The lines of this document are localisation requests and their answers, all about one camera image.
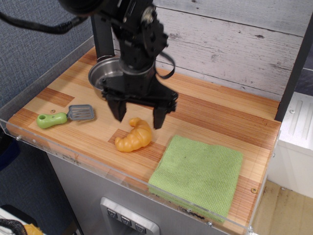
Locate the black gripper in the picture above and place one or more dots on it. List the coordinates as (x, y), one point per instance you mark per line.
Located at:
(139, 87)

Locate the orange plastic toy croissant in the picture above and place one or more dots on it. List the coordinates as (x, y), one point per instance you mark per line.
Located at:
(140, 136)

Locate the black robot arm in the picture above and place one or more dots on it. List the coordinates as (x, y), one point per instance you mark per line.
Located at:
(141, 39)

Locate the green folded cloth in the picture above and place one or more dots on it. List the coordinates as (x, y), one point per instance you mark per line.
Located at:
(198, 176)

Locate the small stainless steel pot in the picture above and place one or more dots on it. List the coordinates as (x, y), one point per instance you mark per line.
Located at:
(104, 69)

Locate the grey toy appliance front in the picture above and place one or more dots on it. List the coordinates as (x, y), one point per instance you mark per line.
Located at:
(85, 189)

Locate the silver dispenser button panel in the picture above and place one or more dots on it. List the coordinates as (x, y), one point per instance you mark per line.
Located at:
(123, 221)

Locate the clear acrylic table guard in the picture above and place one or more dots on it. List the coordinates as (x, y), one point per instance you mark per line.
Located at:
(206, 112)

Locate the white ribbed side unit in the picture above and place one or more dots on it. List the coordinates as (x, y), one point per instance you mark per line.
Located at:
(292, 162)

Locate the green handled grey toy spatula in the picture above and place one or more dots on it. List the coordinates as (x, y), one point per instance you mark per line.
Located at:
(75, 112)

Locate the dark grey left post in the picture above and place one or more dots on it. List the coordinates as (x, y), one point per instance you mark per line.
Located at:
(102, 34)

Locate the dark grey post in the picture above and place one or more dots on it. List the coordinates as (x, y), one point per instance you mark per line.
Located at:
(295, 72)
(102, 34)

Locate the dark grey right post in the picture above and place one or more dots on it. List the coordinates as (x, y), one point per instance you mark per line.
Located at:
(295, 72)

